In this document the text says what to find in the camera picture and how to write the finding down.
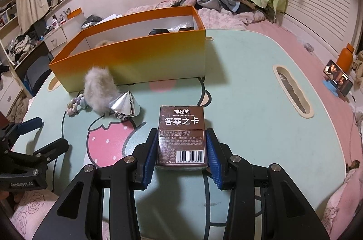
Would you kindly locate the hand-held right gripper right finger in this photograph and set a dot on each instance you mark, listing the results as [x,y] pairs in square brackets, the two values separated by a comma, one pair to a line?
[214,163]

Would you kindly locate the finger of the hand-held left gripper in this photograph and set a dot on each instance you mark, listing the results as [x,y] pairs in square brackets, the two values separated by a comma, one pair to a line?
[28,125]
[54,148]

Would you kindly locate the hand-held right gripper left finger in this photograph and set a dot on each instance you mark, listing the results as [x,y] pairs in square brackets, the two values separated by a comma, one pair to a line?
[149,160]

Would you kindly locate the brown card box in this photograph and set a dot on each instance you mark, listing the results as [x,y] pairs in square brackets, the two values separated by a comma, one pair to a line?
[181,140]

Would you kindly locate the silver cone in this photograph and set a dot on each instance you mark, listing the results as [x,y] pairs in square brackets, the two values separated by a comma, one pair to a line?
[124,105]

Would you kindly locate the orange cardboard box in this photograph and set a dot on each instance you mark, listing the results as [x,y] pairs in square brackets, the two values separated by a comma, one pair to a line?
[136,61]

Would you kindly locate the black case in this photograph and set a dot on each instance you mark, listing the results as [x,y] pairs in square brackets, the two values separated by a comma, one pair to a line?
[158,31]

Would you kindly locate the beige quilted cloth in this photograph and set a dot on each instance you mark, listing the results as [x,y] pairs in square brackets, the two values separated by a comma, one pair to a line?
[17,109]

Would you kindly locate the pink floral cloth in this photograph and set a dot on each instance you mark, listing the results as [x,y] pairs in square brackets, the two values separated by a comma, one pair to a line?
[31,208]

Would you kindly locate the white drawer cabinet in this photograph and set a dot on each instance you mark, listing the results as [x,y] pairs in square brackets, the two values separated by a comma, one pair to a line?
[7,92]

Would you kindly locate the dark blue chair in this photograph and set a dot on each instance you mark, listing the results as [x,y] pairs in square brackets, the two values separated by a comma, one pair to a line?
[37,72]

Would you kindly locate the grey fur pompom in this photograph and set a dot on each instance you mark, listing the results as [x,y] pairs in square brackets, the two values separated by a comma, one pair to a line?
[99,89]

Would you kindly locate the black and white clothes heap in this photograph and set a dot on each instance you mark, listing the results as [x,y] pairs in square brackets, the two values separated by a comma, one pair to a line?
[22,43]

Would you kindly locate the white desk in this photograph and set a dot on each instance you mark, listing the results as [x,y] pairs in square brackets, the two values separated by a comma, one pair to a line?
[56,40]

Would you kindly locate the white shelf unit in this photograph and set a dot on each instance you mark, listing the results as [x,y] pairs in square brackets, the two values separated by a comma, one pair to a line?
[8,16]

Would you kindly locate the black plastic bag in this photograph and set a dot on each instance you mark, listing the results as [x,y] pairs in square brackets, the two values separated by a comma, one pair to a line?
[90,22]

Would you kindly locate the white box orange lid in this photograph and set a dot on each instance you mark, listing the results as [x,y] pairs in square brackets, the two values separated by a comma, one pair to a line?
[75,13]

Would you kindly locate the dark object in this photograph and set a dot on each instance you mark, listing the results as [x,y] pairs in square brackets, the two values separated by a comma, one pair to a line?
[185,29]

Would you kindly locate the blue phone stand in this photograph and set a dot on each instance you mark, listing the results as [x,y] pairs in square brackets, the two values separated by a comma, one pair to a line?
[329,86]

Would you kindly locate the pink bed sheet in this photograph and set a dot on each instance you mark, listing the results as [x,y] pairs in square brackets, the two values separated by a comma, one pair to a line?
[306,58]

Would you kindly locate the pink fluffy blanket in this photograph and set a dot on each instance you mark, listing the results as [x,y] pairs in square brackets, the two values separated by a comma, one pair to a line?
[221,16]

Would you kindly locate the smartphone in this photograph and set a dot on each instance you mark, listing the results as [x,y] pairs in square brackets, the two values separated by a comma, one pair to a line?
[337,77]

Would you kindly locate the orange bottle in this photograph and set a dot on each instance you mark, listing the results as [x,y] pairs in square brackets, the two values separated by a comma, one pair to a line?
[344,58]

